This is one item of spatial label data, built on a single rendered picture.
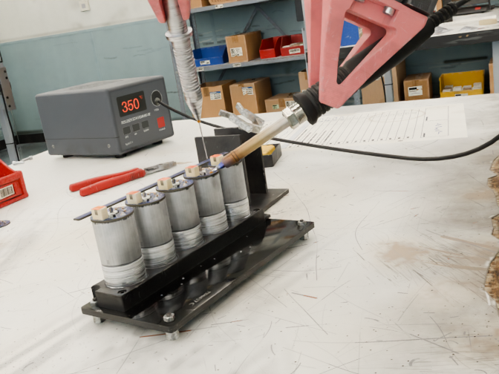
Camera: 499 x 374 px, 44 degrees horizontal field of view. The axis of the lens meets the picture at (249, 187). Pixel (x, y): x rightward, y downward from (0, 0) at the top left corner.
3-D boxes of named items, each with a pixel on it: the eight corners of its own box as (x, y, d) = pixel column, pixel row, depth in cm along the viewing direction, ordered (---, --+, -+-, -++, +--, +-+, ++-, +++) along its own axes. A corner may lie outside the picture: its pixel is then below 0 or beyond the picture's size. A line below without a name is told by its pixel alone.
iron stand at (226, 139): (240, 252, 54) (287, 162, 49) (163, 197, 56) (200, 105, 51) (270, 227, 59) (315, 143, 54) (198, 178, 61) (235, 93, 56)
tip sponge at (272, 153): (282, 154, 72) (280, 141, 71) (273, 167, 67) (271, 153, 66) (220, 160, 74) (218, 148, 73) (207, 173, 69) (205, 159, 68)
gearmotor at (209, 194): (237, 235, 44) (225, 166, 43) (216, 248, 42) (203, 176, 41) (209, 233, 45) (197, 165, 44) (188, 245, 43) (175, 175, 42)
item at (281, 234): (236, 228, 49) (234, 215, 49) (316, 235, 45) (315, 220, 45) (83, 324, 37) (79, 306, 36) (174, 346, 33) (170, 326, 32)
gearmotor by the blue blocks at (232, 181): (258, 222, 46) (248, 155, 45) (239, 234, 44) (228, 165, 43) (232, 220, 48) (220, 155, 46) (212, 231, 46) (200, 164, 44)
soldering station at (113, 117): (177, 139, 91) (165, 74, 89) (121, 160, 82) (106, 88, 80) (105, 140, 100) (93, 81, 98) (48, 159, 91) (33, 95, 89)
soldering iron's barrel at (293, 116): (231, 175, 42) (310, 122, 42) (218, 156, 41) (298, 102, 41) (228, 171, 43) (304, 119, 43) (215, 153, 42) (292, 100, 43)
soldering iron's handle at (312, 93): (315, 128, 41) (471, 21, 42) (297, 97, 41) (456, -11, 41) (305, 123, 44) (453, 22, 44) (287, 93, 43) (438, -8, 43)
